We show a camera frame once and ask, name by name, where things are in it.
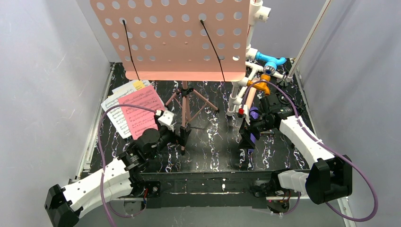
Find purple microphone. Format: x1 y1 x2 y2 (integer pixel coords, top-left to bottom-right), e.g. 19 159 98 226
247 107 260 154

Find pink microphone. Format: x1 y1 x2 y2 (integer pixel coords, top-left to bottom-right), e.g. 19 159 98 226
245 87 257 109

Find pink sheet music page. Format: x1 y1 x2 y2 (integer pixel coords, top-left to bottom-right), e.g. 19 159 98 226
118 85 165 140

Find white sheet music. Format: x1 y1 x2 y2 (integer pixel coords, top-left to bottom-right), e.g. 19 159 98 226
101 88 135 139

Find sheet music pages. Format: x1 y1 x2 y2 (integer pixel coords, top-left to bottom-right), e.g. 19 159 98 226
112 80 151 94

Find yellow sheet music page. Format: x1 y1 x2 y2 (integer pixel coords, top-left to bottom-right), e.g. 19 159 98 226
132 80 146 91

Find pink music stand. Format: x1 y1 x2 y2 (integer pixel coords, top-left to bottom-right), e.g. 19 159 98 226
89 0 252 156

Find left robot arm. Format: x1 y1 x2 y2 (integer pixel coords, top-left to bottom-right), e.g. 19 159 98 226
44 126 192 227

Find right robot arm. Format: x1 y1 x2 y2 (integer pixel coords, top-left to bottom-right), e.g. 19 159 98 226
238 96 353 204

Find small black comb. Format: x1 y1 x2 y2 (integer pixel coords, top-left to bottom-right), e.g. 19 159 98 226
260 130 275 137

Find orange faucet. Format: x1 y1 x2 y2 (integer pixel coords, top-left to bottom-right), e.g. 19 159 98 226
244 74 271 96

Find blue faucet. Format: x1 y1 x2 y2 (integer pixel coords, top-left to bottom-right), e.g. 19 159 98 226
255 52 287 76

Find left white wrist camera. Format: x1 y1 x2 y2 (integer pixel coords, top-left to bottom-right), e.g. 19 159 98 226
154 110 175 131

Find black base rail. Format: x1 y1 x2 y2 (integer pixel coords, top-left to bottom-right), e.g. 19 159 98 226
91 169 349 210

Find white pvc pipe frame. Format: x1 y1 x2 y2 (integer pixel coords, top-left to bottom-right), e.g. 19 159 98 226
226 0 331 117

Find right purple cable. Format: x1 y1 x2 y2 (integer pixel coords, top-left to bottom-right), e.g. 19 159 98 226
242 79 379 222

